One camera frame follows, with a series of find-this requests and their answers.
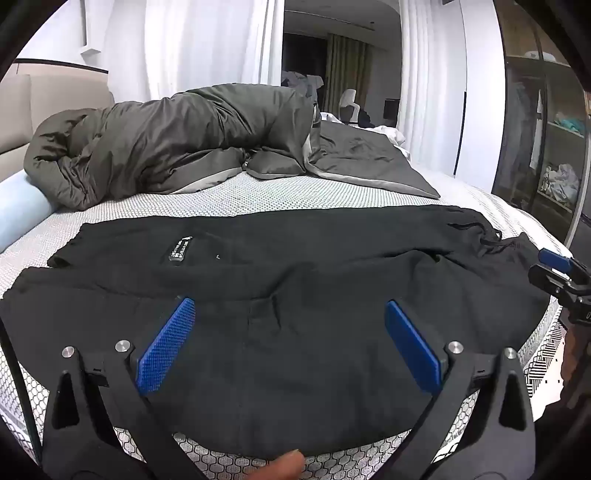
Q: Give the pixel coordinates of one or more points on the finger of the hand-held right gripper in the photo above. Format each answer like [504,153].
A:
[556,260]
[547,279]

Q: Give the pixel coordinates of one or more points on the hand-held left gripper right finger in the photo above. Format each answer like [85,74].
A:
[413,346]

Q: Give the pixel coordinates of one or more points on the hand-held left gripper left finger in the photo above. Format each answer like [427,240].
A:
[166,346]

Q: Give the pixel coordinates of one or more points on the black pants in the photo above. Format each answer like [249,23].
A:
[300,286]

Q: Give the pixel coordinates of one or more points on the person's left hand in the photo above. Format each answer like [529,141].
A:
[284,468]

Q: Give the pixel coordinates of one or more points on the white crumpled clothes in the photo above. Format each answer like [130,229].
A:
[561,182]

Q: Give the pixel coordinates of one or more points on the teal cloth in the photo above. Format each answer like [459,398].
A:
[569,122]

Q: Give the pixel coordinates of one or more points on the person's black clothing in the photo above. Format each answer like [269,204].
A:
[563,443]

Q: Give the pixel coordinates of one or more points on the glass door wardrobe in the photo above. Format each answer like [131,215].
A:
[531,92]

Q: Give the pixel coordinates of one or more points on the light blue bolster pillow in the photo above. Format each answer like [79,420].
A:
[23,207]

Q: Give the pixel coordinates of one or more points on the olive grey duvet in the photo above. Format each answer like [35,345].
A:
[184,134]

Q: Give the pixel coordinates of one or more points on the white curtain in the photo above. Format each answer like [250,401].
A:
[429,69]
[207,46]

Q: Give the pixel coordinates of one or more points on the white chair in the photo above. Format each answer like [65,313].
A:
[349,105]

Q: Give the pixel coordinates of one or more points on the beige padded headboard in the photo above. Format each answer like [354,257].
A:
[51,115]

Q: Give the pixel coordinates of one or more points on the olive curtain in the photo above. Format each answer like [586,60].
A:
[346,69]

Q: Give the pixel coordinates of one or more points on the grey clothes pile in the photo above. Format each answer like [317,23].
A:
[300,81]

